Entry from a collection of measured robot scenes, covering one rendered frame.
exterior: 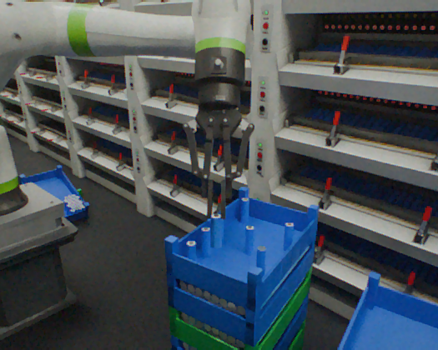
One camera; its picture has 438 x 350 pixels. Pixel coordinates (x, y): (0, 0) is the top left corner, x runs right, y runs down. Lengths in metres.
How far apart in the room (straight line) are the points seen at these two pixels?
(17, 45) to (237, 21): 0.42
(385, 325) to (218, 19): 0.65
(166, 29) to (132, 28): 0.08
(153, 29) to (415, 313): 0.79
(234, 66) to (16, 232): 0.79
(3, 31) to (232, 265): 0.62
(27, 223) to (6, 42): 0.54
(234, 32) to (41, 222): 0.79
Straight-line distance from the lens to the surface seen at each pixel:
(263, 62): 1.15
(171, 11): 1.45
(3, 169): 1.20
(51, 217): 1.21
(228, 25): 0.69
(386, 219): 1.11
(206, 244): 0.79
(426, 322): 0.87
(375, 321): 0.84
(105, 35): 0.90
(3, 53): 0.85
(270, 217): 0.94
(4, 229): 1.18
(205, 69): 0.67
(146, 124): 1.69
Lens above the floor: 0.86
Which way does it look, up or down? 22 degrees down
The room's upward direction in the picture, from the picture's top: straight up
